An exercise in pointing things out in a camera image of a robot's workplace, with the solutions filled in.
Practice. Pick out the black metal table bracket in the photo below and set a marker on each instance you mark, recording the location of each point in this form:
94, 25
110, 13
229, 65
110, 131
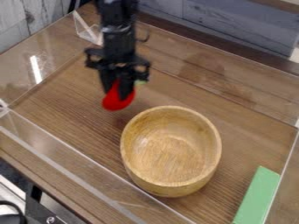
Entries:
37, 213

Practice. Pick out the green tape strip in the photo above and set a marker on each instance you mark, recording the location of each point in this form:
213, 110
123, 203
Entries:
258, 198

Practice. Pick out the wooden bowl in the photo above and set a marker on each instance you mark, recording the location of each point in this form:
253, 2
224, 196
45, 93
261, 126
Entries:
172, 149

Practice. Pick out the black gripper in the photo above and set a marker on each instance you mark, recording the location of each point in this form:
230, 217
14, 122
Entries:
117, 61

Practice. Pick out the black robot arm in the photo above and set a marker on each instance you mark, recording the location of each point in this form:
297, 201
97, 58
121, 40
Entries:
118, 14

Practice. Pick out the clear acrylic enclosure wall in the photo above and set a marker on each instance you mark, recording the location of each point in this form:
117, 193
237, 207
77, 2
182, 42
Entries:
59, 138

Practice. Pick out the clear acrylic corner bracket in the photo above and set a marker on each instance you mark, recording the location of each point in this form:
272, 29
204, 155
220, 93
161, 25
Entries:
90, 33

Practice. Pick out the red plush strawberry toy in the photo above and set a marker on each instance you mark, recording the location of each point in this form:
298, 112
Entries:
111, 102

